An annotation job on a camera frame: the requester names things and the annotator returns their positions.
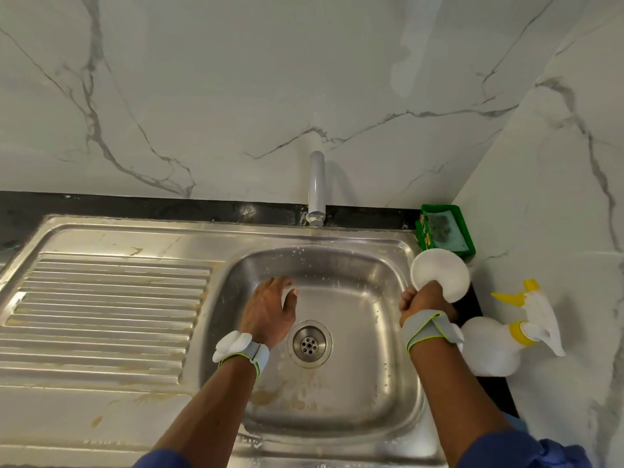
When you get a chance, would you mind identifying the stainless steel sink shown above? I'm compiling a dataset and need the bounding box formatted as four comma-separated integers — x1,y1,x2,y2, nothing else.
0,214,450,468

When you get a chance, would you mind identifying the white bowl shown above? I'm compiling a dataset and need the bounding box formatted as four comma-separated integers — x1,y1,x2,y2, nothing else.
409,248,471,304

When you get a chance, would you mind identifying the person's left forearm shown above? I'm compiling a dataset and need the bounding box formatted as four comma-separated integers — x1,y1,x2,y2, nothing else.
151,357,257,468

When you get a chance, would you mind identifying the person's right forearm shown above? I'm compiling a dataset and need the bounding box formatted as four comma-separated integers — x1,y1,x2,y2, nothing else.
409,341,513,468

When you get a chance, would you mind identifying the metal drain strainer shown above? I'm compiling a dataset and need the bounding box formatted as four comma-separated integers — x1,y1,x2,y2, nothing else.
289,320,333,369

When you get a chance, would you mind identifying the person's left hand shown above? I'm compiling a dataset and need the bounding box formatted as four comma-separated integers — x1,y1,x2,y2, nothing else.
239,276,298,349

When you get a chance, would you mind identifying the white left wrist tracker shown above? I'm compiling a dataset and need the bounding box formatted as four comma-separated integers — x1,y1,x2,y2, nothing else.
213,330,271,378

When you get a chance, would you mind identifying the green soap tray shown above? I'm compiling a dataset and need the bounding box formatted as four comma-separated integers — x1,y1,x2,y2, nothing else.
414,203,477,261

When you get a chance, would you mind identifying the white yellow spray bottle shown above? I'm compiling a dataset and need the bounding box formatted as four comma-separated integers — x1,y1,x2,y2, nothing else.
458,278,567,377

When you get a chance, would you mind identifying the person's right hand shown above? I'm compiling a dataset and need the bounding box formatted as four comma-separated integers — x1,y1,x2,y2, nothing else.
398,280,458,328

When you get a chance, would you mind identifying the chrome faucet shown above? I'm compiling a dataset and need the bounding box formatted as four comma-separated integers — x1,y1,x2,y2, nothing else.
304,151,328,228

